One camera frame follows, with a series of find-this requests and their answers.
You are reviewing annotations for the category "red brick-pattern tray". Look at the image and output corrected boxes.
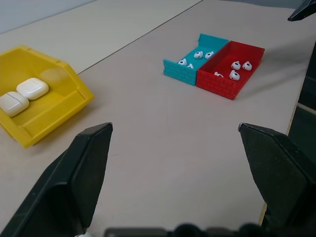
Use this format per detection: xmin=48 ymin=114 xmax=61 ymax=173
xmin=196 ymin=40 xmax=266 ymax=101

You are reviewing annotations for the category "yellow plastic bin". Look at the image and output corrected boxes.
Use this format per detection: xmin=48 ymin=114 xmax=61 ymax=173
xmin=0 ymin=44 xmax=96 ymax=149

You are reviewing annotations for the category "white earbud case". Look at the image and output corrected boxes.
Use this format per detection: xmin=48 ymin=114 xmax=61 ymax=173
xmin=16 ymin=78 xmax=49 ymax=101
xmin=0 ymin=91 xmax=30 ymax=118

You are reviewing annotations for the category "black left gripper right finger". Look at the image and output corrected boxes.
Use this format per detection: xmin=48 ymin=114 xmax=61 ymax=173
xmin=237 ymin=122 xmax=316 ymax=232

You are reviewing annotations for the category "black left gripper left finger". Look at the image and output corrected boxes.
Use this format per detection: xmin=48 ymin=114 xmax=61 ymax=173
xmin=0 ymin=122 xmax=114 ymax=237

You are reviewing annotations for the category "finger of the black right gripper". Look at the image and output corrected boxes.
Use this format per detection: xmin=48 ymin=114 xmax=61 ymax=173
xmin=287 ymin=0 xmax=316 ymax=22

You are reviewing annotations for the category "teal brick-pattern tray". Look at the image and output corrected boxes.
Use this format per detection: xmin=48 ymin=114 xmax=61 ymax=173
xmin=162 ymin=33 xmax=230 ymax=86

